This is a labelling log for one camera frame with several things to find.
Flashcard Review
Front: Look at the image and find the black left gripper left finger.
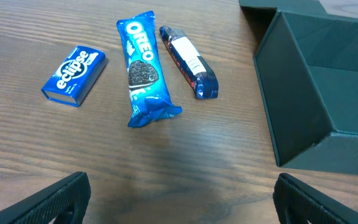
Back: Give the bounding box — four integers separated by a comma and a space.
0, 172, 91, 224

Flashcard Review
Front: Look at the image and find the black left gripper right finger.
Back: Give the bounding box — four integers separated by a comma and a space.
273, 173, 358, 224

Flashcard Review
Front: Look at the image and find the blue Eclipse mint box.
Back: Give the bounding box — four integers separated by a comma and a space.
41, 45, 108, 107

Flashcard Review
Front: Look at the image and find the blue Oreo cookie pack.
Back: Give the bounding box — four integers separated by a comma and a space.
116, 11, 182, 128

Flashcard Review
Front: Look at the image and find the dark green gift box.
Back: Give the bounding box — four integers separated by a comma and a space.
239, 1, 358, 175

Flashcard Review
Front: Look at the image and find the dark blue chocolate bar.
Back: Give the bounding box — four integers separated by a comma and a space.
159, 26, 219, 100

